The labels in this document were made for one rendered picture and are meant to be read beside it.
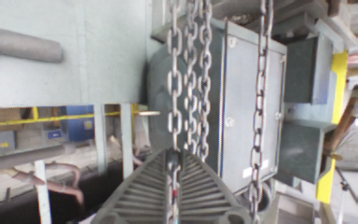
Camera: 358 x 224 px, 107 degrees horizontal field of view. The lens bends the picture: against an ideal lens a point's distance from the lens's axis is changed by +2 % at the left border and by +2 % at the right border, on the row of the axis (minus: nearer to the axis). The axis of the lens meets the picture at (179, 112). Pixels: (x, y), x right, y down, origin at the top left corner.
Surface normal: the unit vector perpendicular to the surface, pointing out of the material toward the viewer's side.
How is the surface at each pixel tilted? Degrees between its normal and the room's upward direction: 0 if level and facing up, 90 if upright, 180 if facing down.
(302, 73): 90
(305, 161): 90
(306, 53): 90
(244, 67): 90
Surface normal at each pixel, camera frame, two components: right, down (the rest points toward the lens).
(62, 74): 0.76, 0.07
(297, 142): -0.87, 0.05
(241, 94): 0.50, 0.09
